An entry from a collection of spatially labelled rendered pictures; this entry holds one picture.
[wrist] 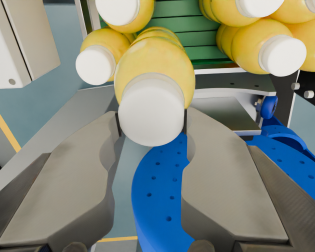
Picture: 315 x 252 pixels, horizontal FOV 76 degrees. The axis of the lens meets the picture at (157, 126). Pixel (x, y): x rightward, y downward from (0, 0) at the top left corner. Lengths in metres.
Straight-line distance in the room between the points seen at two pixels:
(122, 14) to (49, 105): 1.46
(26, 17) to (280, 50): 0.28
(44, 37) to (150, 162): 0.23
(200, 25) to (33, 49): 0.27
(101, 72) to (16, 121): 1.64
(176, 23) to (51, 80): 1.24
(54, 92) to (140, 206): 1.37
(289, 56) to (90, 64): 0.21
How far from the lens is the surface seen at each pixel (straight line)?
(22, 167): 0.86
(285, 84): 1.42
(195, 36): 0.41
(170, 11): 0.40
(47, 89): 1.60
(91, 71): 0.24
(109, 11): 0.23
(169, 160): 0.33
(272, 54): 0.25
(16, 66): 0.26
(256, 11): 0.24
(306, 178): 0.35
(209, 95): 0.42
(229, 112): 0.37
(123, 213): 2.27
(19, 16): 0.28
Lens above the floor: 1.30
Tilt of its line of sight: 59 degrees down
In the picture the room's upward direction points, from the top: 178 degrees counter-clockwise
